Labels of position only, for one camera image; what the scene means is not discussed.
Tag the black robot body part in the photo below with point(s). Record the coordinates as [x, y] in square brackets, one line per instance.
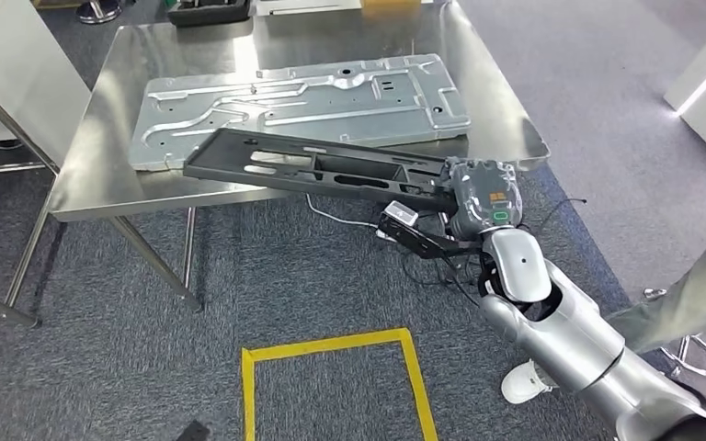
[191, 431]

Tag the black plastic frame part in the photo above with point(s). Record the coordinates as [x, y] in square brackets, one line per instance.
[219, 159]

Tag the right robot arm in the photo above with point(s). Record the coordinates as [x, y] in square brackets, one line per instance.
[572, 341]

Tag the person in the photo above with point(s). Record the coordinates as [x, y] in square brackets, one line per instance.
[682, 304]

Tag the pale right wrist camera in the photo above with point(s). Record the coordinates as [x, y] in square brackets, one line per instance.
[400, 214]

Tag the yellow floor tape square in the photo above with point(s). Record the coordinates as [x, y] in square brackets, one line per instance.
[328, 345]

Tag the white desk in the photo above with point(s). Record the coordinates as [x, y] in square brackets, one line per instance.
[304, 6]

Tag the stainless steel workbench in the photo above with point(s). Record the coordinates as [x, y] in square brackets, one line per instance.
[97, 170]

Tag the chrome stool base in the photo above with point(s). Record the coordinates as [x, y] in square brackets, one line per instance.
[685, 348]

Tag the chrome stanchion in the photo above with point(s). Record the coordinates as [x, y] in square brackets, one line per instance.
[98, 11]

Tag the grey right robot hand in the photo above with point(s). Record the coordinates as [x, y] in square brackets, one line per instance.
[487, 195]

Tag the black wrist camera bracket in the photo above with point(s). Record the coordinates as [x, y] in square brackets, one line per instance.
[420, 240]

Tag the plain white cabinet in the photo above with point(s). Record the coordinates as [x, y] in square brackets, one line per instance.
[18, 79]

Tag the stamped grey metal panel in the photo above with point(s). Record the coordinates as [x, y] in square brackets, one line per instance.
[328, 103]

